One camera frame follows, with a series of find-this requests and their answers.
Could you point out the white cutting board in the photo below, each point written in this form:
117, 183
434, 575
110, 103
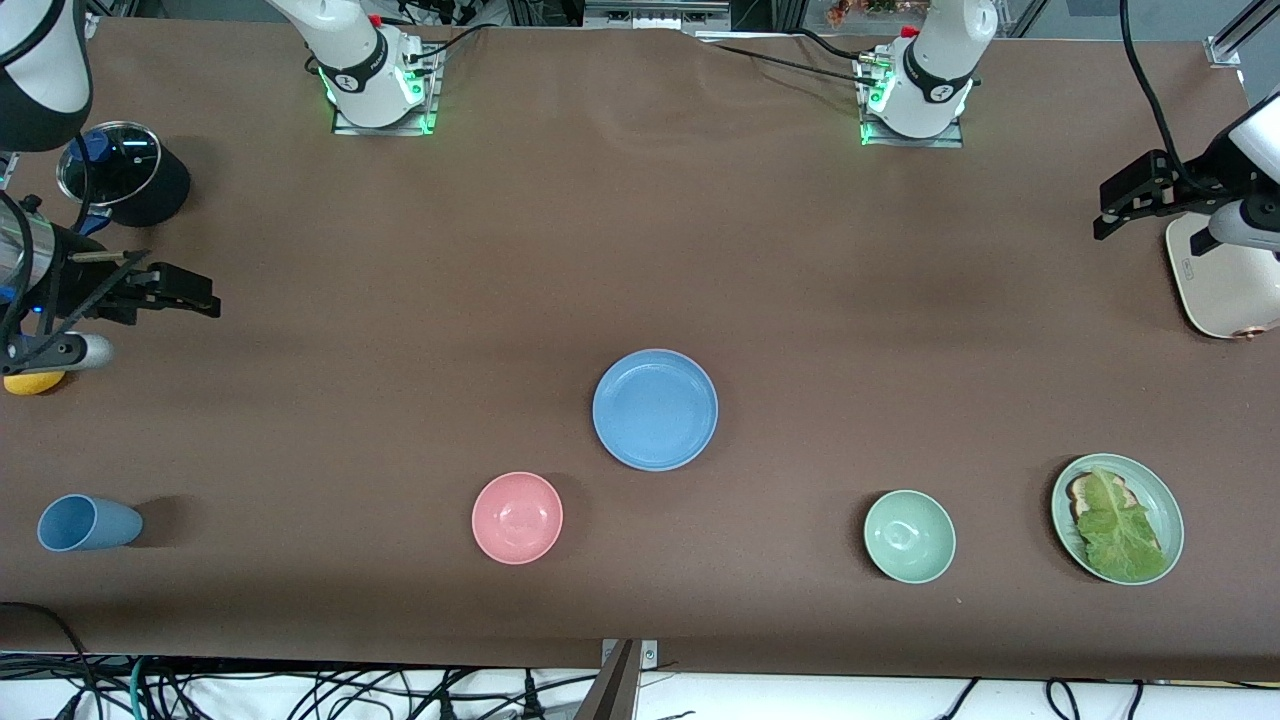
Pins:
1225, 290

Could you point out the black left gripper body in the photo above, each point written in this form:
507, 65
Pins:
1178, 190

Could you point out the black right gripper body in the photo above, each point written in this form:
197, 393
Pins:
80, 283

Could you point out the blue cup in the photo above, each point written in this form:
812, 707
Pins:
85, 524

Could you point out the green plate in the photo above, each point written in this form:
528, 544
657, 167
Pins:
1060, 520

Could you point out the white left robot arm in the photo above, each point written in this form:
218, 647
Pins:
935, 70

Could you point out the toast slice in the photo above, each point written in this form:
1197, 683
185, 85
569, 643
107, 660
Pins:
1081, 490

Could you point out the metal bracket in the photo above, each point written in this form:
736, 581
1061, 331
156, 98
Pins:
649, 655

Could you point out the blue plate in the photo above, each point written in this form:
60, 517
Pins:
655, 410

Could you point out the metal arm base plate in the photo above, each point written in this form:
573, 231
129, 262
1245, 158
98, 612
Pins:
950, 135
425, 110

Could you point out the glass pot lid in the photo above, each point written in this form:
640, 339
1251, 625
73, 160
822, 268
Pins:
115, 165

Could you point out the yellow lemon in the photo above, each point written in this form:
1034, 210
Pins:
32, 383

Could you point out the green lettuce leaf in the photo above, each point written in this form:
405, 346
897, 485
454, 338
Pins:
1125, 535

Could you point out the aluminium profile strut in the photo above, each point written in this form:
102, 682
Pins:
1235, 35

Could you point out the grey camera pole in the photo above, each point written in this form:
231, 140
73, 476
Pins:
612, 690

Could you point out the aluminium frame bar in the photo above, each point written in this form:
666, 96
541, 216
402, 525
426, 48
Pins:
655, 12

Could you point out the green bowl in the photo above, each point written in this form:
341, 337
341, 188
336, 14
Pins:
909, 536

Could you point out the pink bowl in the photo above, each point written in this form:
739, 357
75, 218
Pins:
517, 517

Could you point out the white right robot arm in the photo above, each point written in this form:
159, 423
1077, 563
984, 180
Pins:
360, 70

